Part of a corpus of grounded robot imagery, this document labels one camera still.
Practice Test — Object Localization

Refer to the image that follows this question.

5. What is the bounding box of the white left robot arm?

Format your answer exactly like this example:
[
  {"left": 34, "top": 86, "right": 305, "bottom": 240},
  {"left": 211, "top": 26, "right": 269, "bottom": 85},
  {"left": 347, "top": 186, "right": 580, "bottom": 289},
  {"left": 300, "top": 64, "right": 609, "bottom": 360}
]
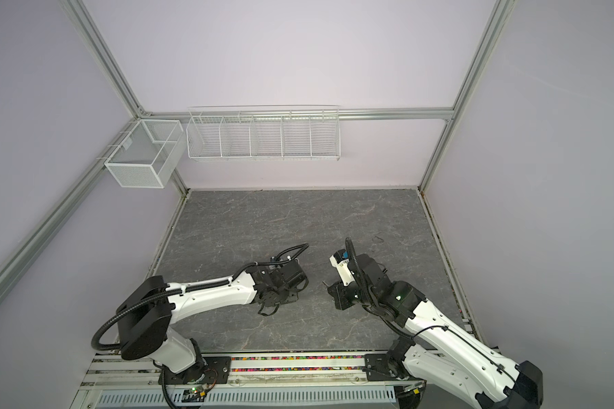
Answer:
[{"left": 90, "top": 244, "right": 309, "bottom": 384}]

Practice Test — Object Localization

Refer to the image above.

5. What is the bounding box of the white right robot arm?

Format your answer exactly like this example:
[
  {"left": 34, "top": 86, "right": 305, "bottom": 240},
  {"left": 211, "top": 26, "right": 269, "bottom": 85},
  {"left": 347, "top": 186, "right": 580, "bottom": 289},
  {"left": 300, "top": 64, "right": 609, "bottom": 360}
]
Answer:
[{"left": 327, "top": 239, "right": 543, "bottom": 408}]

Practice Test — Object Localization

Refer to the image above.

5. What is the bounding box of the white mesh box basket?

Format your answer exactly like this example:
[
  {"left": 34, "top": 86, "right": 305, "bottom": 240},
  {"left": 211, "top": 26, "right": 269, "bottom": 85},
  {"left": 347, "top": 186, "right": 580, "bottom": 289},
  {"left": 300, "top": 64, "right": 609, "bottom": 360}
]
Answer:
[{"left": 105, "top": 119, "right": 186, "bottom": 188}]

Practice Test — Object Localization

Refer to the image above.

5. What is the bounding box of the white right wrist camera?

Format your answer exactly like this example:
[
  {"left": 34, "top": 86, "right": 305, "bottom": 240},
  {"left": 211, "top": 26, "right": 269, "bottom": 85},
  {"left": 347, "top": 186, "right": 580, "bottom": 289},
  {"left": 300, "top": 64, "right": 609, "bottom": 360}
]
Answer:
[{"left": 329, "top": 249, "right": 355, "bottom": 286}]

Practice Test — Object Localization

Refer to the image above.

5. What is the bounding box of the white vented cable duct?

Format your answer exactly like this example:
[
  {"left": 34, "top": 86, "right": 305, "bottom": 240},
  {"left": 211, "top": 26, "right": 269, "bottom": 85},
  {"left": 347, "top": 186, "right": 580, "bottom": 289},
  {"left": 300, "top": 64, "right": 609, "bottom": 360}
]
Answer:
[{"left": 94, "top": 385, "right": 397, "bottom": 408}]

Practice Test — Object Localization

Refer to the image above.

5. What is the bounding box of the white wire shelf basket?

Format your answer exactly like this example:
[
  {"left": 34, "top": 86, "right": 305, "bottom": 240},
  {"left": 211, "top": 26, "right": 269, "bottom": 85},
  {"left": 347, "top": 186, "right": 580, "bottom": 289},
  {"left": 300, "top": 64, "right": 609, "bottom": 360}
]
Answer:
[{"left": 186, "top": 105, "right": 341, "bottom": 161}]

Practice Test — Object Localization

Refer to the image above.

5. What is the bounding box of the aluminium frame corner post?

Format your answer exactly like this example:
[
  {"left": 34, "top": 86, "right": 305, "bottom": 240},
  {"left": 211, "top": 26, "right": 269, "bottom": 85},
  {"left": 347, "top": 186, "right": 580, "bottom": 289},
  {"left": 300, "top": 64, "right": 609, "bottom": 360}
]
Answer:
[{"left": 59, "top": 0, "right": 148, "bottom": 118}]

